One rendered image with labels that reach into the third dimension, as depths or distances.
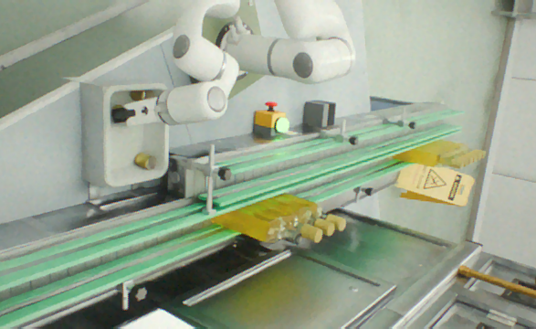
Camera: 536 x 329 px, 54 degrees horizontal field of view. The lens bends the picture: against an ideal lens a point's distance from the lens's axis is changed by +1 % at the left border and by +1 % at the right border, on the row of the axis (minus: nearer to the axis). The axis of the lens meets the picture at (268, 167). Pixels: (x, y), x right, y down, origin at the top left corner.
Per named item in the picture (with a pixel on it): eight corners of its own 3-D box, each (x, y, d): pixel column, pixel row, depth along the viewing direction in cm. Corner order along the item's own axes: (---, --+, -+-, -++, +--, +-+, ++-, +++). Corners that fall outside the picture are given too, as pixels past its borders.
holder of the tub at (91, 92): (83, 202, 119) (104, 211, 115) (80, 81, 112) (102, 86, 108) (143, 187, 133) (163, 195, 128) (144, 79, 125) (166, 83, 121)
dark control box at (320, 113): (302, 123, 184) (321, 127, 179) (304, 100, 182) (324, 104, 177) (314, 121, 190) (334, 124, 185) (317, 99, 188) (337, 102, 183)
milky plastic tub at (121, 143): (83, 180, 118) (107, 190, 113) (80, 81, 112) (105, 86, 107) (145, 167, 131) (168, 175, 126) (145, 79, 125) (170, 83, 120)
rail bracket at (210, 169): (183, 206, 126) (221, 221, 119) (185, 139, 122) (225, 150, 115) (193, 204, 129) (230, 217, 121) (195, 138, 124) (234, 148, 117)
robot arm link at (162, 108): (164, 127, 102) (155, 128, 104) (197, 122, 109) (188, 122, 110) (157, 89, 101) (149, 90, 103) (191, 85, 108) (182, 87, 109)
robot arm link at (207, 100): (215, 36, 98) (247, 58, 105) (178, 46, 105) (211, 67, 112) (200, 111, 95) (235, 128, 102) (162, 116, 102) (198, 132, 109)
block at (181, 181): (164, 192, 130) (183, 199, 126) (165, 155, 127) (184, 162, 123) (175, 189, 133) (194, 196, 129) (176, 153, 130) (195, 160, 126)
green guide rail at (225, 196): (197, 198, 130) (220, 206, 125) (197, 195, 129) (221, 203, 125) (446, 125, 264) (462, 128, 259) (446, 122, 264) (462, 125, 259)
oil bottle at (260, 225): (210, 222, 136) (274, 247, 124) (211, 202, 135) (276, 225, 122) (225, 217, 141) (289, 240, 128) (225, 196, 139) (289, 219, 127)
